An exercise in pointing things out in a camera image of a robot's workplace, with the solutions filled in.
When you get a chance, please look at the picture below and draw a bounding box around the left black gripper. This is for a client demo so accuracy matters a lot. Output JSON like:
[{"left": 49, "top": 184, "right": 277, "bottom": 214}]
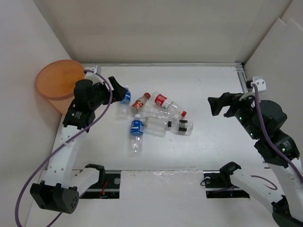
[{"left": 89, "top": 77, "right": 127, "bottom": 110}]

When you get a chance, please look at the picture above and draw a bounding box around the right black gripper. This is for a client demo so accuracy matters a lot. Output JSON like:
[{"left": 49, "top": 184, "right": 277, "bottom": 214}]
[{"left": 208, "top": 89, "right": 261, "bottom": 139}]

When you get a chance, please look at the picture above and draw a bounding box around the red cap brown label bottle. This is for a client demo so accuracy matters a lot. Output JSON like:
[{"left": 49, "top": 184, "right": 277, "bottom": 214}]
[{"left": 130, "top": 92, "right": 151, "bottom": 115}]

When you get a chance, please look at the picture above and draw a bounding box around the red label white bottle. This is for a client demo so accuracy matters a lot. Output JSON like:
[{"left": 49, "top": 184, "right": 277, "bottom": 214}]
[{"left": 153, "top": 93, "right": 187, "bottom": 117}]

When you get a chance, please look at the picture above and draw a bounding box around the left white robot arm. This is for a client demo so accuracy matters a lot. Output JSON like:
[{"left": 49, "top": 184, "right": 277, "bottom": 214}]
[{"left": 30, "top": 77, "right": 128, "bottom": 214}]

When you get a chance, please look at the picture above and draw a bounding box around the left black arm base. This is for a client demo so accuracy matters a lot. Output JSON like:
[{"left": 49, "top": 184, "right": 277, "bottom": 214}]
[{"left": 81, "top": 172, "right": 121, "bottom": 199}]

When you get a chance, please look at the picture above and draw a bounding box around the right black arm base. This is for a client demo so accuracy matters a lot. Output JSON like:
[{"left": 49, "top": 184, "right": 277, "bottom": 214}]
[{"left": 200, "top": 170, "right": 250, "bottom": 199}]

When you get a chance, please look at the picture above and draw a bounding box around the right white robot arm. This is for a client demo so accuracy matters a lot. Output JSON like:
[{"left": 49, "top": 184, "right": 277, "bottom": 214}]
[{"left": 208, "top": 93, "right": 303, "bottom": 227}]

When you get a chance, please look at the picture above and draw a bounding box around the orange plastic bin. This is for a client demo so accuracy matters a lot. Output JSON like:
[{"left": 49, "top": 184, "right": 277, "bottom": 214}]
[{"left": 35, "top": 60, "right": 85, "bottom": 114}]

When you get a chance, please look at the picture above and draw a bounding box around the blue label bottle upper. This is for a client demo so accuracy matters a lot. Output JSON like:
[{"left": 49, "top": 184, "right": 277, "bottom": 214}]
[{"left": 117, "top": 86, "right": 131, "bottom": 120}]

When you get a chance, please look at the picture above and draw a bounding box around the blue label bottle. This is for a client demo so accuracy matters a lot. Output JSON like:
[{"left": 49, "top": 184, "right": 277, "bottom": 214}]
[
  {"left": 117, "top": 86, "right": 131, "bottom": 120},
  {"left": 129, "top": 114, "right": 144, "bottom": 157}
]

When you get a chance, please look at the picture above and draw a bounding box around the crushed clear bottle middle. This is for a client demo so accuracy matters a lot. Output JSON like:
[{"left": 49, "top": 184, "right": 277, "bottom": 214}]
[{"left": 140, "top": 105, "right": 181, "bottom": 120}]

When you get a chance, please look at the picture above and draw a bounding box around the blue label bottle lower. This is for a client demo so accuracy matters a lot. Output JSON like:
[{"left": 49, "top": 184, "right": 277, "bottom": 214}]
[{"left": 129, "top": 114, "right": 144, "bottom": 157}]

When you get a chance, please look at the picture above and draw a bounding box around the black label clear bottle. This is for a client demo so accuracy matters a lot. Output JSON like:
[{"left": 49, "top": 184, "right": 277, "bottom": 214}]
[{"left": 167, "top": 120, "right": 194, "bottom": 136}]

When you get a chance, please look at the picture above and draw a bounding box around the clear bottle without label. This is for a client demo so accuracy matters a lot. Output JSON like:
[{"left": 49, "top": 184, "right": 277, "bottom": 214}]
[{"left": 143, "top": 116, "right": 168, "bottom": 137}]

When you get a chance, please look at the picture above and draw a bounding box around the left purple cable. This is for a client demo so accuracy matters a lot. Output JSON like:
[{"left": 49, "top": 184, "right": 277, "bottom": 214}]
[{"left": 14, "top": 69, "right": 113, "bottom": 227}]

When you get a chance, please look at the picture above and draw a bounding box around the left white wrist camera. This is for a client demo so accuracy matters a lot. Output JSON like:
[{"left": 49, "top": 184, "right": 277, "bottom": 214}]
[{"left": 84, "top": 65, "right": 103, "bottom": 84}]

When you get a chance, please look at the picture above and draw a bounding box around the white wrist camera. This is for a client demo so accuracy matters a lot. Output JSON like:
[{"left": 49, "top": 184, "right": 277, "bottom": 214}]
[
  {"left": 84, "top": 65, "right": 103, "bottom": 84},
  {"left": 246, "top": 76, "right": 267, "bottom": 93}
]

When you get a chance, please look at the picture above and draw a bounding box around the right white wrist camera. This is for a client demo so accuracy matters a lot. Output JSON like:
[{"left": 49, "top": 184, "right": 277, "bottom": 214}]
[{"left": 246, "top": 76, "right": 267, "bottom": 93}]

